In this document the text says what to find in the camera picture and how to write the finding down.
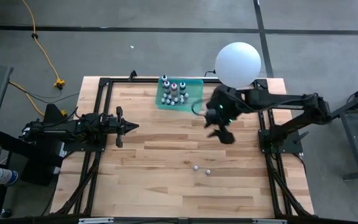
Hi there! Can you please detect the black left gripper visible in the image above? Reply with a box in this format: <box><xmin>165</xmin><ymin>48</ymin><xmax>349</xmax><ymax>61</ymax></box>
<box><xmin>106</xmin><ymin>106</ymin><xmax>140</xmax><ymax>149</ymax></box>

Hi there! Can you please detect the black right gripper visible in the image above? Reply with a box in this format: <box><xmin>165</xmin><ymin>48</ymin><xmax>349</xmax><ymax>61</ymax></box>
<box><xmin>204</xmin><ymin>105</ymin><xmax>237</xmax><ymax>145</ymax></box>

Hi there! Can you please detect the teal translucent plastic bin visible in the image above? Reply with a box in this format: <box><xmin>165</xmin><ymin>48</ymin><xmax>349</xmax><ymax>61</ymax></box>
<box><xmin>155</xmin><ymin>77</ymin><xmax>204</xmax><ymax>111</ymax></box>

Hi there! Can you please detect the white globe table lamp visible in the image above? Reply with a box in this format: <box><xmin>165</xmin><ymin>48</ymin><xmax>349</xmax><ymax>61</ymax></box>
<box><xmin>213</xmin><ymin>42</ymin><xmax>262</xmax><ymax>94</ymax></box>

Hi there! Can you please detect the black floor stand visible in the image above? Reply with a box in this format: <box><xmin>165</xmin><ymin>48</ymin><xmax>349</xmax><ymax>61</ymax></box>
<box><xmin>0</xmin><ymin>103</ymin><xmax>70</xmax><ymax>187</ymax></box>

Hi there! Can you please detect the white and blue canister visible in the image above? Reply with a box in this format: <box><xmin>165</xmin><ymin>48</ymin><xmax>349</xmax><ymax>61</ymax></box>
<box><xmin>0</xmin><ymin>167</ymin><xmax>19</xmax><ymax>187</ymax></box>

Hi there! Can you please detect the black metal stand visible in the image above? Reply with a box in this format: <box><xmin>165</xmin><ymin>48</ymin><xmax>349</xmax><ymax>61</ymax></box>
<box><xmin>331</xmin><ymin>79</ymin><xmax>358</xmax><ymax>181</ymax></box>

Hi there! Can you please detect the black metal table frame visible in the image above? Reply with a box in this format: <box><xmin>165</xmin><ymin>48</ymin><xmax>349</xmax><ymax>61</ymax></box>
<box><xmin>50</xmin><ymin>77</ymin><xmax>315</xmax><ymax>218</ymax></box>

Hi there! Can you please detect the yellow extension cord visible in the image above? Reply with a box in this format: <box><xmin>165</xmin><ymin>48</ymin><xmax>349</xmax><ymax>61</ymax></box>
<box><xmin>21</xmin><ymin>0</ymin><xmax>67</xmax><ymax>90</ymax></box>
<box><xmin>9</xmin><ymin>81</ymin><xmax>68</xmax><ymax>116</ymax></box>

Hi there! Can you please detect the silver metal bracket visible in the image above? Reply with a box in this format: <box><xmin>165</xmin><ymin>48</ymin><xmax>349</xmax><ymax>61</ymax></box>
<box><xmin>252</xmin><ymin>218</ymin><xmax>287</xmax><ymax>224</ymax></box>
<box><xmin>78</xmin><ymin>217</ymin><xmax>115</xmax><ymax>224</ymax></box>

